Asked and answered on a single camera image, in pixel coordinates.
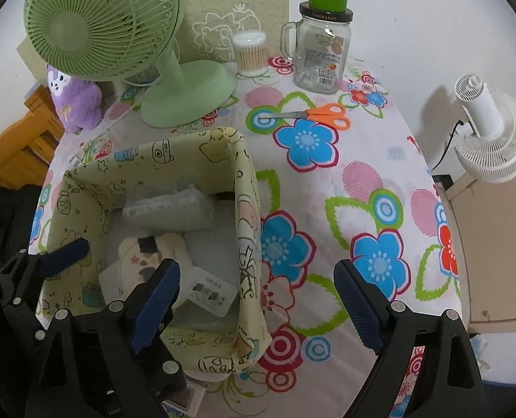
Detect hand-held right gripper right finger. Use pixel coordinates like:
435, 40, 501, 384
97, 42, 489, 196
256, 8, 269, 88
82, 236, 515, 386
333, 259, 487, 418

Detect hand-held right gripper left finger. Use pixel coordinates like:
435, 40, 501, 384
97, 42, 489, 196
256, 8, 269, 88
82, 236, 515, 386
36, 258, 182, 418

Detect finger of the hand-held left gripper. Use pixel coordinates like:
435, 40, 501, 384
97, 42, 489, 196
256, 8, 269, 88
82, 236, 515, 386
136, 344, 188, 403
0, 239, 90, 314

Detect white card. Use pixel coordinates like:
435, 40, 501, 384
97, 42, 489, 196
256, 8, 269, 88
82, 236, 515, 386
99, 265, 141, 301

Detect round bear compact mirror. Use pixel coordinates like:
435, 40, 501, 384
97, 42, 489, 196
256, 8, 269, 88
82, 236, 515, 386
118, 233, 195, 310

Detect clear cotton pad packet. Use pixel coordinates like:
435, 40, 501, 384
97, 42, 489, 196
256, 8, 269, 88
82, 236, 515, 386
122, 187, 217, 232

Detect printed fabric storage box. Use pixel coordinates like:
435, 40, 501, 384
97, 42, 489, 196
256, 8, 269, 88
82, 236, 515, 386
38, 126, 273, 375

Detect black clothing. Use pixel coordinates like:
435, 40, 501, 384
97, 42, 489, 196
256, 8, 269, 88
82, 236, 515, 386
0, 165, 45, 266

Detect wooden chair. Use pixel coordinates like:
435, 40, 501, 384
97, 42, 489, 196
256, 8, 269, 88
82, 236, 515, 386
0, 85, 65, 188

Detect floral tablecloth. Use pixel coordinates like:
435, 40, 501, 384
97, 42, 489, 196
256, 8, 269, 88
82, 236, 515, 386
27, 52, 470, 418

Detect purple plush bunny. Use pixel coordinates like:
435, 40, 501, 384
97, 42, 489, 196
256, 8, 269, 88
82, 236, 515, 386
46, 64, 103, 135

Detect white clip fan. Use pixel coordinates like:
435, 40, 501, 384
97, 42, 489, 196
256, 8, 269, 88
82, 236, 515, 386
453, 74, 516, 184

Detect green desk fan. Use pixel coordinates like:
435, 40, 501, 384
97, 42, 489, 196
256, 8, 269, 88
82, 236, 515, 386
23, 0, 237, 129

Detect glass mug jar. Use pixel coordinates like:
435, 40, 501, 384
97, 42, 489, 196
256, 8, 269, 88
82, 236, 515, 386
281, 2, 354, 93

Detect cotton swab jar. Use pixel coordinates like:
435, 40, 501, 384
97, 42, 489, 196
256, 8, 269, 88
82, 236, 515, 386
232, 30, 269, 77

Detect black fan cable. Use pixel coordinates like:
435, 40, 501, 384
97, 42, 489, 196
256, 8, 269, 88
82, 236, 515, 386
430, 117, 465, 170

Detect orange-handled scissors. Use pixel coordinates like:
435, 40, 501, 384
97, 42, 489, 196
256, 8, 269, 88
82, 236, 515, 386
272, 103, 351, 130

